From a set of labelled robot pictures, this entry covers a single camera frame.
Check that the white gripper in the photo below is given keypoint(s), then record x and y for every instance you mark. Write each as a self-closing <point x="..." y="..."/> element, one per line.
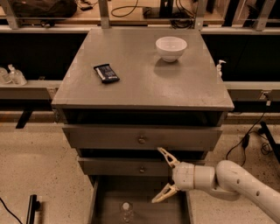
<point x="183" y="176"/>

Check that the clear plastic water bottle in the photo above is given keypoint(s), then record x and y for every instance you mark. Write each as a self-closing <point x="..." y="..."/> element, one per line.
<point x="126" y="212"/>

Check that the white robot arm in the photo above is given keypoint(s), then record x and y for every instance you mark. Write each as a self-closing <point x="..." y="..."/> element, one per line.
<point x="226" y="181"/>

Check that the bottom open grey drawer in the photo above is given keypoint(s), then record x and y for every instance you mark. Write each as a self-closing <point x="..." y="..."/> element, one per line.
<point x="111" y="191"/>

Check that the middle grey drawer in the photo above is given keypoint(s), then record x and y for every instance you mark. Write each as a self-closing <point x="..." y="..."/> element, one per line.
<point x="124" y="167"/>

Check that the grey drawer cabinet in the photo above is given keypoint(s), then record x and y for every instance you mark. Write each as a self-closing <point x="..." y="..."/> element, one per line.
<point x="150" y="92"/>

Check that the top grey drawer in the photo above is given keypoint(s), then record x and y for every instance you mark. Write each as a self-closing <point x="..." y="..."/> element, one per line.
<point x="125" y="137"/>

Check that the clear sanitizer bottle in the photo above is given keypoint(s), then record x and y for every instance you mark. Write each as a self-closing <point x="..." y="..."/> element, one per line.
<point x="16" y="76"/>

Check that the clear round bottle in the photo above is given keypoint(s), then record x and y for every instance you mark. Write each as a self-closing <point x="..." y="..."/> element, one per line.
<point x="4" y="76"/>

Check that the black table leg right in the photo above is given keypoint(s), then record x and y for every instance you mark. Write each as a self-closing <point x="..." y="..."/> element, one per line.
<point x="275" y="146"/>

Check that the white ceramic bowl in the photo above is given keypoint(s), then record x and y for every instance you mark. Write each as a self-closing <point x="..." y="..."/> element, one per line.
<point x="170" y="48"/>

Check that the black stand foot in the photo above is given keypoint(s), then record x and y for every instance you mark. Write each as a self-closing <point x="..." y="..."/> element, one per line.
<point x="34" y="206"/>

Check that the black bag on shelf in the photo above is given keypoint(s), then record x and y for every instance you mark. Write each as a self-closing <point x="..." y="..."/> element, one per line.
<point x="44" y="8"/>

